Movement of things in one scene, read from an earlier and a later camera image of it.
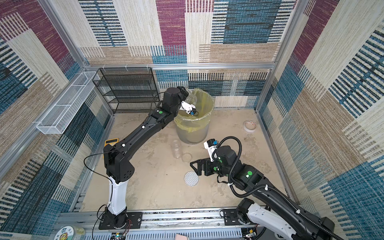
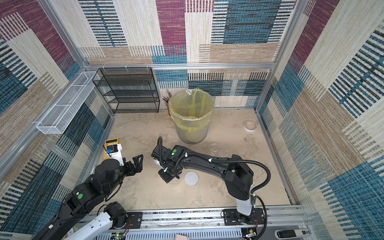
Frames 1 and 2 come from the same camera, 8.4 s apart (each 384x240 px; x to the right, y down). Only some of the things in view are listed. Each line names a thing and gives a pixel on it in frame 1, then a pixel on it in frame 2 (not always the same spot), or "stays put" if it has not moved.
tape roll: [250, 126] stays put
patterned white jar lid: [191, 178] stays put
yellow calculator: [111, 141] stays put
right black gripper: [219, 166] → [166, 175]
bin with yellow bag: [194, 129] stays put
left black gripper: [185, 93] → [138, 166]
